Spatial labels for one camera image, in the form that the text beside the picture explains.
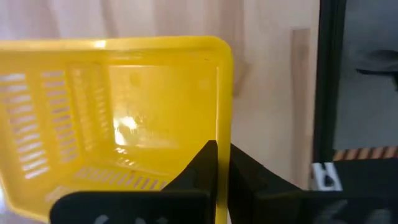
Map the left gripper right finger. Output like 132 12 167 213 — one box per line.
228 143 398 224

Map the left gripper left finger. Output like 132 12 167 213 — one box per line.
49 139 218 224

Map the yellow slotted plastic basket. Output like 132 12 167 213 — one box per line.
0 35 234 224

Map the orange black striped tape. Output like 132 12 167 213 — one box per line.
333 145 398 162

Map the white corner bracket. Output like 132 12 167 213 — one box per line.
310 161 344 192

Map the black frame block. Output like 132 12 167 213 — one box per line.
334 159 398 192

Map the black frame rail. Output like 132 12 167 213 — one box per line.
312 0 348 164

